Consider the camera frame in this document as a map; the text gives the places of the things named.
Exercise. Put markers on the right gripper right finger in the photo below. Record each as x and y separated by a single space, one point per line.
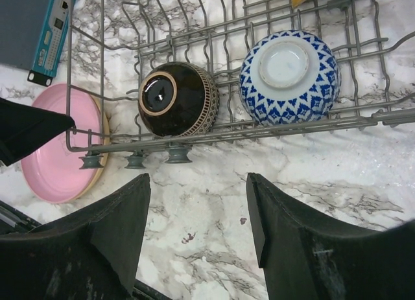
306 254

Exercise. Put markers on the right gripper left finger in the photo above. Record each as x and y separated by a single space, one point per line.
91 253

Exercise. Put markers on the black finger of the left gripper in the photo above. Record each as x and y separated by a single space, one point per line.
24 129

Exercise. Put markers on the pink plate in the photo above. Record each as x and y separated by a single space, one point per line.
53 172

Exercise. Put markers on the grey wire dish rack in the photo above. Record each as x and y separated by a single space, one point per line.
130 38

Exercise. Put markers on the brown beige bowl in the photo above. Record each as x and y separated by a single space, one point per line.
178 99

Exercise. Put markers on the red patterned bowl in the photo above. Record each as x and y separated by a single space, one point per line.
287 77

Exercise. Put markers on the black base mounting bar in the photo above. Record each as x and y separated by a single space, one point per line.
14 221

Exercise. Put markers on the dark grey network switch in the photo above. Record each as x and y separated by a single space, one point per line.
33 34

